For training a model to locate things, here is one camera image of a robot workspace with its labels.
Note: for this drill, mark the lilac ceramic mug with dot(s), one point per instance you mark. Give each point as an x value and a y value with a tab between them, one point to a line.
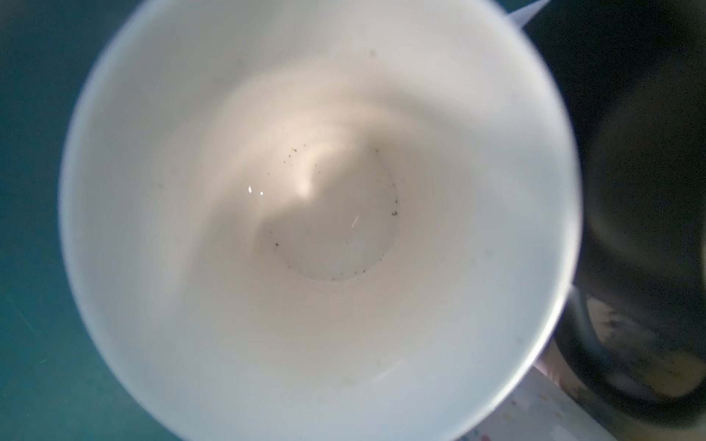
320	220

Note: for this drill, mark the lilac plastic tray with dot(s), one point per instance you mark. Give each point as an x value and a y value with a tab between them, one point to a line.
544	406

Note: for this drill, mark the black ceramic mug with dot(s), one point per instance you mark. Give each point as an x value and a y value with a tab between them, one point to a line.
632	75

